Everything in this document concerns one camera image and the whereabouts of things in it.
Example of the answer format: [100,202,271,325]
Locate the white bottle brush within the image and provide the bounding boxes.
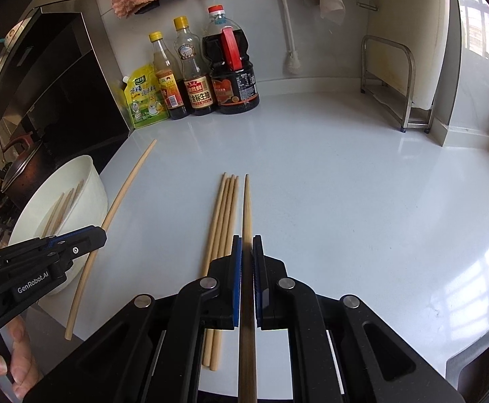
[281,0,301,75]

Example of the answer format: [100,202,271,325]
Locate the yellow green refill pouch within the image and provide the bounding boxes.
[123,63,170,129]

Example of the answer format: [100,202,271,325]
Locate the large soy sauce jug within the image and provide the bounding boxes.
[202,5,260,115]

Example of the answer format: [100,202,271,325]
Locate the white cutting board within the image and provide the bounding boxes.
[367,0,449,109]

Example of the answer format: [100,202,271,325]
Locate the dark pot with lid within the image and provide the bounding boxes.
[0,134,56,209]

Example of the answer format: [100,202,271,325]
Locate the white round basin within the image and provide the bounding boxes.
[9,155,109,296]

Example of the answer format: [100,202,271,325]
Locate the yellow cap vinegar bottle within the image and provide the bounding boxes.
[149,31,189,120]

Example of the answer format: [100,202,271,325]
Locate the wooden chopstick on counter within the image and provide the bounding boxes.
[210,175,236,371]
[223,176,239,256]
[202,177,229,368]
[201,172,227,277]

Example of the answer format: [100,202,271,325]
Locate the wooden chopstick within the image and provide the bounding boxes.
[50,188,74,236]
[41,193,65,237]
[65,179,85,217]
[223,176,239,256]
[202,177,229,368]
[201,172,227,277]
[210,175,236,371]

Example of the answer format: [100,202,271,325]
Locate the yellow cap dark sauce bottle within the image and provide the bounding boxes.
[173,15,216,116]

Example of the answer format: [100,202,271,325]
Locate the metal cutting board rack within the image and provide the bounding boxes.
[360,35,433,133]

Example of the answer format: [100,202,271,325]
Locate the left hand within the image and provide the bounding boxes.
[0,316,42,399]

